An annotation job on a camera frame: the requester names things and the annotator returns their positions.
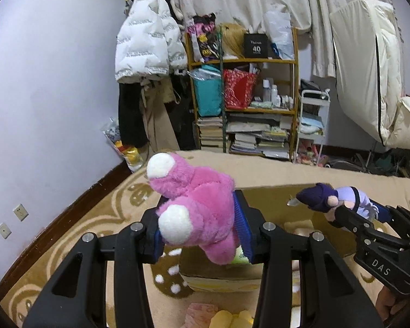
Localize purple haired doll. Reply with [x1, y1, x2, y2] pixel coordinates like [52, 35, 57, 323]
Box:
[295, 183, 381, 223]

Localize yellow bear plush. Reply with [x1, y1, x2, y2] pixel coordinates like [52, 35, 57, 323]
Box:
[209, 310, 254, 328]

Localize pink plush bear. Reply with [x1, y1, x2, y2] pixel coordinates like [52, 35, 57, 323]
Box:
[147, 153, 240, 265]

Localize pale pink plush toy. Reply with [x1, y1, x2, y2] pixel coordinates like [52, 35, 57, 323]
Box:
[182, 303, 218, 328]

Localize person's right hand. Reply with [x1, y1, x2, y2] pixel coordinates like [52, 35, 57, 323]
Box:
[376, 286, 410, 327]

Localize beige patterned carpet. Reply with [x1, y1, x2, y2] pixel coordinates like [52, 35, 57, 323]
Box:
[1, 151, 410, 327]

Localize open cardboard box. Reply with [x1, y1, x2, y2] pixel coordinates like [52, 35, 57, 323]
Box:
[177, 181, 402, 293]

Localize bag of plush toys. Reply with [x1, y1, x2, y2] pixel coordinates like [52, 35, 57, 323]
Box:
[100, 118, 149, 173]

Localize stack of books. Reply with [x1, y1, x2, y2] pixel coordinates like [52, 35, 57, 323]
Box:
[195, 111, 293, 161]

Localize white rolling cart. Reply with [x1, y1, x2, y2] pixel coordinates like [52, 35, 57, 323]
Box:
[293, 89, 331, 166]

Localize cream hanging duvet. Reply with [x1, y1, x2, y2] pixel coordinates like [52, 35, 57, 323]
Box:
[330, 0, 410, 150]

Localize red patterned bag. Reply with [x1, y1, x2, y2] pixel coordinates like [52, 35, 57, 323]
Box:
[224, 69, 257, 110]

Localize wooden bookshelf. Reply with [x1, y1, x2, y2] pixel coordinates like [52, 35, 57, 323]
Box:
[184, 27, 300, 161]

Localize beige trench coat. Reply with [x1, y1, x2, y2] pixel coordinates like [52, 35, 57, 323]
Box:
[140, 77, 179, 155]

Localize teal bag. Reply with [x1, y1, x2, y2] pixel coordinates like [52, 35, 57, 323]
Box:
[189, 65, 221, 117]

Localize black box with 40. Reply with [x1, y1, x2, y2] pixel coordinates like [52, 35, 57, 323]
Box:
[244, 33, 269, 58]

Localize white plastic bag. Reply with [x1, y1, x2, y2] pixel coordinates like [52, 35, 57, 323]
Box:
[263, 10, 295, 61]

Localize blonde wig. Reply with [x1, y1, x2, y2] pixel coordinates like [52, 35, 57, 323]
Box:
[221, 23, 246, 58]

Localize colourful printed bag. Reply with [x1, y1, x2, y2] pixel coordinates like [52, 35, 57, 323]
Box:
[186, 13, 220, 62]

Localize white puffer jacket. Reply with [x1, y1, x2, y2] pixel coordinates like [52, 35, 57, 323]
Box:
[115, 0, 188, 84]

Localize wall socket lower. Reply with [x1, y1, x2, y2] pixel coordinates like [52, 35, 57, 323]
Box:
[0, 223, 11, 239]

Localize wall socket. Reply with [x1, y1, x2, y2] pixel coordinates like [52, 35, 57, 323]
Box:
[13, 204, 29, 221]
[0, 223, 11, 239]

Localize wall socket upper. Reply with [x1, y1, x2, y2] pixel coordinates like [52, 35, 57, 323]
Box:
[13, 204, 29, 221]

